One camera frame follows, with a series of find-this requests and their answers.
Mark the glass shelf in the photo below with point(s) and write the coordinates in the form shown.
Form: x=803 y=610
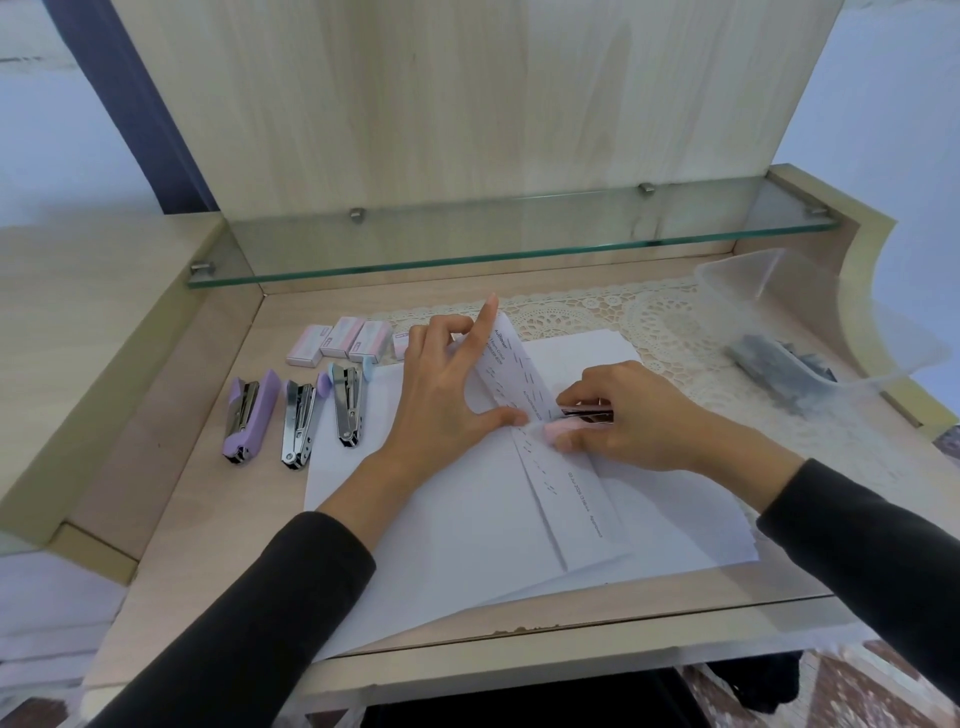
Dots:
x=525 y=232

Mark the person's right hand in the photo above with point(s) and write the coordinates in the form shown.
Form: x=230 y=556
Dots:
x=652 y=427

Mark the person's left forearm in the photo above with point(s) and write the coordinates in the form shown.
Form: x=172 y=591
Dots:
x=285 y=600

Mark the person's right thumb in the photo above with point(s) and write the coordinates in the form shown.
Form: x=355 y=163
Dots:
x=577 y=441

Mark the printed paper slip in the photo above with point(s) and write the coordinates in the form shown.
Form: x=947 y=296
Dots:
x=570 y=510

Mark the white lace table mat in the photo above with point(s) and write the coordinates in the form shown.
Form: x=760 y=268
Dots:
x=660 y=322

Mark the light wooden desk hutch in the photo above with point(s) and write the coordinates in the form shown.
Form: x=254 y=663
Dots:
x=450 y=112

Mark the clear plastic container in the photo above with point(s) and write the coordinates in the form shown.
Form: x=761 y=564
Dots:
x=862 y=322

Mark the person's right forearm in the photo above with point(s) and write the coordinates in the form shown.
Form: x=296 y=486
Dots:
x=862 y=547

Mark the pink and white staple box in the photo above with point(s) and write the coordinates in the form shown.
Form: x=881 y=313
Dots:
x=400 y=345
x=309 y=346
x=370 y=342
x=342 y=337

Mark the pile of dark metal staplers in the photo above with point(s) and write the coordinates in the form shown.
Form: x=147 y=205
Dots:
x=780 y=367

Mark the person's left middle finger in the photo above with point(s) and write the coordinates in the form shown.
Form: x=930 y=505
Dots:
x=454 y=326

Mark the pink stapler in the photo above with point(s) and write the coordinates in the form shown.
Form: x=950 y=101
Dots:
x=551 y=433

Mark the blue stapler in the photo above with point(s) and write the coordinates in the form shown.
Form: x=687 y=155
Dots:
x=347 y=405

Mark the dark blue curtain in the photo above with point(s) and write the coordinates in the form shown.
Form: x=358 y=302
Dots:
x=142 y=112

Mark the white paper sheet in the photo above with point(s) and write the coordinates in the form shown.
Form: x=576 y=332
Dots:
x=435 y=555
x=675 y=517

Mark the person's left hand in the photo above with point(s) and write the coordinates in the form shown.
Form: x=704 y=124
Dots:
x=435 y=405

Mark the silver stapler with purple tip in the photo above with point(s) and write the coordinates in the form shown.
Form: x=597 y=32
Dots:
x=298 y=420

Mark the person's left thumb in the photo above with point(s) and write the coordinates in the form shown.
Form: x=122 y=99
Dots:
x=499 y=418

